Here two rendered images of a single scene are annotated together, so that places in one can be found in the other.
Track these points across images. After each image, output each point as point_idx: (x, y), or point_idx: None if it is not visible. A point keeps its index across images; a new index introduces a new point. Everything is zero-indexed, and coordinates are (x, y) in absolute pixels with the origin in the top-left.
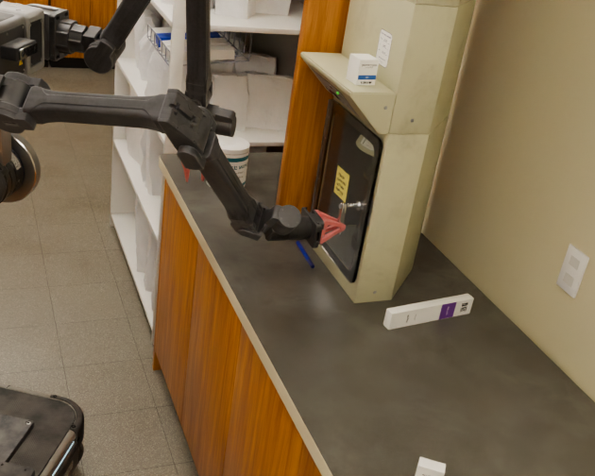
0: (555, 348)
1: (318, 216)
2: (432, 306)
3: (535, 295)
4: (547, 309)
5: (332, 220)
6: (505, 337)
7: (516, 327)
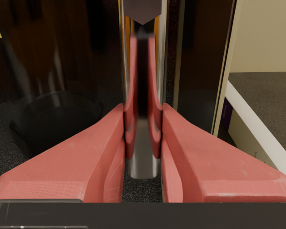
0: None
1: (198, 221)
2: (259, 119)
3: (244, 27)
4: (269, 30)
5: (177, 129)
6: (272, 86)
7: (245, 73)
